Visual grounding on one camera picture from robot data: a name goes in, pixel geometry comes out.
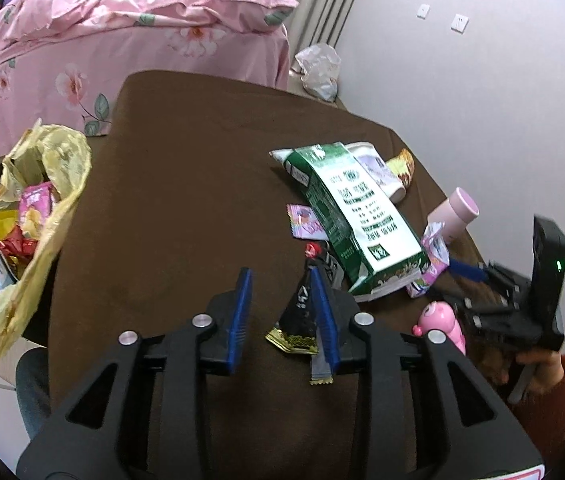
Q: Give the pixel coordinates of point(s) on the small pink wrapper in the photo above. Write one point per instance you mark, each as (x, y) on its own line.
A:
(307, 222)

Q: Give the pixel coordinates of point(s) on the person's leg in jeans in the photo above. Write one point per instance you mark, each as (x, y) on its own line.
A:
(32, 395)

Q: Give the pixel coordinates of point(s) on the white wall socket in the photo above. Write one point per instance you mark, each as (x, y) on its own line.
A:
(459, 23)

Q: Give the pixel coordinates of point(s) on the yellow snack wrapper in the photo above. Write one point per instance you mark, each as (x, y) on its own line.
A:
(403, 167)

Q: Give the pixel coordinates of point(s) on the white and purple drink pouch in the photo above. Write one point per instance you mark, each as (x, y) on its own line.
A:
(377, 170)

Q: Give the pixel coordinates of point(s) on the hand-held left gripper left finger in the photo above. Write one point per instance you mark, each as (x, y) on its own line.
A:
(240, 320)

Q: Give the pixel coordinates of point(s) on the red snack wrapper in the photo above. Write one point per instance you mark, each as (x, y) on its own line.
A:
(10, 245)

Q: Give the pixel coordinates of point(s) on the black triangular snack wrapper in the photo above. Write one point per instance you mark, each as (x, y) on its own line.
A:
(297, 315)

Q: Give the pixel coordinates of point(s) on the silver wrapper strip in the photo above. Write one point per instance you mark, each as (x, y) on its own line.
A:
(321, 372)

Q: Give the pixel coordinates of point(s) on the pink chip packet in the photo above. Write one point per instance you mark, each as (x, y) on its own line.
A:
(37, 207)

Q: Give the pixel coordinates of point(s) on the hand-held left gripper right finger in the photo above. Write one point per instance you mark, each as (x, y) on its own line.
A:
(325, 320)

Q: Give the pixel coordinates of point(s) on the black and red small wrapper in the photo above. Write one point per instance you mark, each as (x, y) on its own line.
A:
(325, 260)

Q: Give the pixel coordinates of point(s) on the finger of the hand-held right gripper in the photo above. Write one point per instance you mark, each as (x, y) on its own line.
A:
(464, 307)
(467, 270)

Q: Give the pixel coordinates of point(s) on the white plastic bag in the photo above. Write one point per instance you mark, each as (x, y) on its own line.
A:
(318, 70)

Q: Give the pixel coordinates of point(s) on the pink floral duvet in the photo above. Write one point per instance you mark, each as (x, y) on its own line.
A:
(127, 5)

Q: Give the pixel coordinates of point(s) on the bed with pink floral sheet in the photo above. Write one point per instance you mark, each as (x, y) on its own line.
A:
(127, 80)

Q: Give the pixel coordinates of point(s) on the yellow plastic bin bag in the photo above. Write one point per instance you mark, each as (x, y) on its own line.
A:
(57, 200)

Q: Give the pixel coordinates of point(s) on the white wall switch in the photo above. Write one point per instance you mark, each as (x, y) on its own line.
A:
(423, 10)

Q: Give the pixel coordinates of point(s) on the pink and white wrapper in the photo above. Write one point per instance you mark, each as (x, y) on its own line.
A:
(435, 255)

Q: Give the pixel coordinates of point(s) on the green and white milk carton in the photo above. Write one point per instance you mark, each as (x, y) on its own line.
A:
(357, 215)

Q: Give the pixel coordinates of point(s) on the pink cup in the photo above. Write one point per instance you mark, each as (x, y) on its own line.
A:
(454, 212)

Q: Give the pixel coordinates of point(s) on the person's right hand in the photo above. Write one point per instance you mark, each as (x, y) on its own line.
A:
(542, 367)

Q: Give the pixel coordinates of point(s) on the brown fuzzy garment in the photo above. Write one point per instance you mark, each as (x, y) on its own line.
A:
(489, 360)

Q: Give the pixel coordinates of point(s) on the pink caterpillar toy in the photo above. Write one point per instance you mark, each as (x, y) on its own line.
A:
(440, 322)

